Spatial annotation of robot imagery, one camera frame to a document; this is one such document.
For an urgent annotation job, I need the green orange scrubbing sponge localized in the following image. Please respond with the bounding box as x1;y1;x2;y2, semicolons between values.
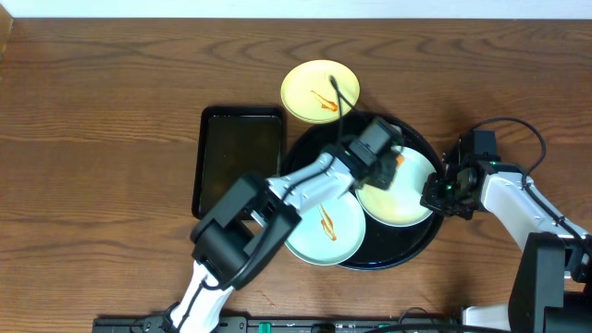
396;154;405;169

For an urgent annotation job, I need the light green plate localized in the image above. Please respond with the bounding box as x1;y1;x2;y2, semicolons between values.
355;146;436;228
285;192;366;265

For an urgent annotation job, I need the light green plate front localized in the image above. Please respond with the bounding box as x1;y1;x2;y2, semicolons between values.
285;192;366;265

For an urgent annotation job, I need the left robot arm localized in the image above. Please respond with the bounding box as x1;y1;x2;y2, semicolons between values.
163;117;402;332

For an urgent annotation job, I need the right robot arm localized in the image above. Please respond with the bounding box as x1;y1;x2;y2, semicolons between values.
420;129;591;333

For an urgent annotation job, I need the yellow dirty plate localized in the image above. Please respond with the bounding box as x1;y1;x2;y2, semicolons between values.
280;59;361;124

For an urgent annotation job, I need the black round serving tray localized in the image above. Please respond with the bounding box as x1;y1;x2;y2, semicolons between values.
281;115;444;271

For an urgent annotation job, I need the black rectangular water tray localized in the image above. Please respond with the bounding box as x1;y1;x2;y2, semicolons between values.
191;105;286;219

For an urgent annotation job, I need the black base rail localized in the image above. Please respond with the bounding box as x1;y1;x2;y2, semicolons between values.
91;315;463;333

